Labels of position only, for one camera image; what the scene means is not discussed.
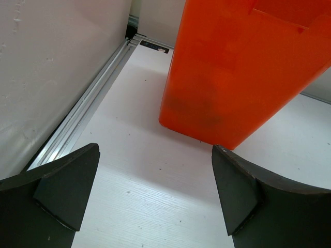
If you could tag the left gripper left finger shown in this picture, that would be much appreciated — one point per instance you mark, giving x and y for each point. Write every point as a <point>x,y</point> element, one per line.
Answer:
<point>45,206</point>

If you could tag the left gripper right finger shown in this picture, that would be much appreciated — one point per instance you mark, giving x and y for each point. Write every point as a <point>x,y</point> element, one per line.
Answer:
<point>263,209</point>

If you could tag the orange plastic bin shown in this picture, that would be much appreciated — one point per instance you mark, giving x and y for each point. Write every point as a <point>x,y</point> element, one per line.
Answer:
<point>237,63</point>

